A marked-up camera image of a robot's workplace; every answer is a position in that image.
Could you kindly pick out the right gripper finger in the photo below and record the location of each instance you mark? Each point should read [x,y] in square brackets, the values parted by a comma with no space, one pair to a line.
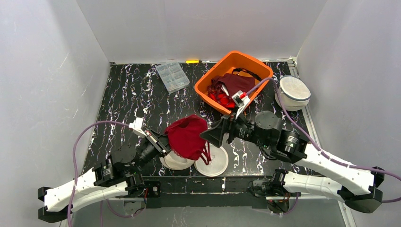
[216,139]
[217,127]

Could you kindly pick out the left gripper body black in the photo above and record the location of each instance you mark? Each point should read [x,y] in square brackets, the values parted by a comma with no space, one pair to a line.
[157,143]

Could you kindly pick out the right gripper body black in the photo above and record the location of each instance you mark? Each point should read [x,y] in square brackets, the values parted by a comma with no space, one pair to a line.
[228,131]

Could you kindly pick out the crimson red bra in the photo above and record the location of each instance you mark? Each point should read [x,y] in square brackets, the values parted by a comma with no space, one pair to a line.
[184,138]

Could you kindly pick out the dark maroon bra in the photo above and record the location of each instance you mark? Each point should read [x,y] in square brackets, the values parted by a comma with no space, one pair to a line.
[232,82]

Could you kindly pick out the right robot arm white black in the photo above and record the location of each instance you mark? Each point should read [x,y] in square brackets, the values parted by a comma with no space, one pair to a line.
[357,189]

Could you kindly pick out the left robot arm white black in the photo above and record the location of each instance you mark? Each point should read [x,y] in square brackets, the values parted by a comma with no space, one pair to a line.
[118,176]

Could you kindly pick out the grey-trim mesh laundry bag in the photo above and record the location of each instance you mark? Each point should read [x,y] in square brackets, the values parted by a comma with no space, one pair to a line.
[292,93]

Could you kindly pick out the orange plastic bin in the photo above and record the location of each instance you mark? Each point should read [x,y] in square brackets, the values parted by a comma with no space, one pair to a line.
[231,61]

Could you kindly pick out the clear plastic compartment box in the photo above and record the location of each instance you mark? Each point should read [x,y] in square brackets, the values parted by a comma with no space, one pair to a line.
[172,76]

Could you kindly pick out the yellow marker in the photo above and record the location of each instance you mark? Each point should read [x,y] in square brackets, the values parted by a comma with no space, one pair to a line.
[192,61]

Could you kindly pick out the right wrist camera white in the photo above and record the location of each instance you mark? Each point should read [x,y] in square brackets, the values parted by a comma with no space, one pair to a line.
[241,100]

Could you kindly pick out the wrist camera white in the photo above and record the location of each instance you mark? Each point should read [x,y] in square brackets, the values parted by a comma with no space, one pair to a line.
[136,127]
[241,100]

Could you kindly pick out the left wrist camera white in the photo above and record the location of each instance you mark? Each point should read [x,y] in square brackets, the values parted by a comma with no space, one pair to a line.
[136,127]

